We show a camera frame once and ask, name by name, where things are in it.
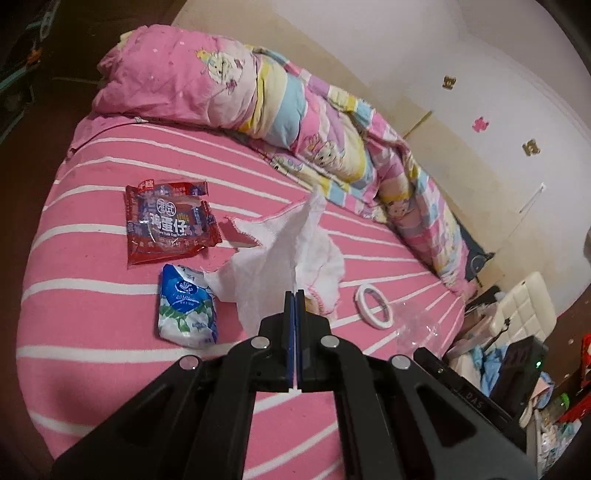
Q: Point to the pink wall sticker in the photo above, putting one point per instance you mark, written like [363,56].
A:
[480,123]

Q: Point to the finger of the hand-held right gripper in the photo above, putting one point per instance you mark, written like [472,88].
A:
[466,392]

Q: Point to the pale clothes pile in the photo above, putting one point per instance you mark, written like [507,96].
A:
[475,323]

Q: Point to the brown bear wall sticker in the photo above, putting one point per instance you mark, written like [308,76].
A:
[531,147]
[447,82]

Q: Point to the pink cartoon quilt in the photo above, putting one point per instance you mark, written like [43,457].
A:
[184,78]

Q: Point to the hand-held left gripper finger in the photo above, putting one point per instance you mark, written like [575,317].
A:
[290,350]
[298,350]

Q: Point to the dark shelf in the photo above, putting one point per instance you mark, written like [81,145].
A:
[14,46]

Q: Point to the white padded stool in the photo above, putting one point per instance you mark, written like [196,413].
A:
[526,304]

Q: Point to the white cloth pink trim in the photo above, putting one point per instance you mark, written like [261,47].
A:
[277,258]

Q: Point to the white tape roll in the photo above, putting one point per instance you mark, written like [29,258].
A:
[359,297]

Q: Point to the dark blue cloth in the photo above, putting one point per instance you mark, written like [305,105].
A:
[475,258]

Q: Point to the red snack packet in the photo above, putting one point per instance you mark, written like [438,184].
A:
[166,230]

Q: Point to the light blue cloth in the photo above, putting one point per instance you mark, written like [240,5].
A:
[494,364]

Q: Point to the blue and white tissue packet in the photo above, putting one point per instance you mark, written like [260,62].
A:
[184,304]

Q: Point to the black electronic box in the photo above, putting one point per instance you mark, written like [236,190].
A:
[521,369]

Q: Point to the clear plastic wrapper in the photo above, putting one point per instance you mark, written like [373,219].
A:
[418,330]

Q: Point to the white thin wall strip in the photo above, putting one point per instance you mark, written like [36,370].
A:
[531,198]

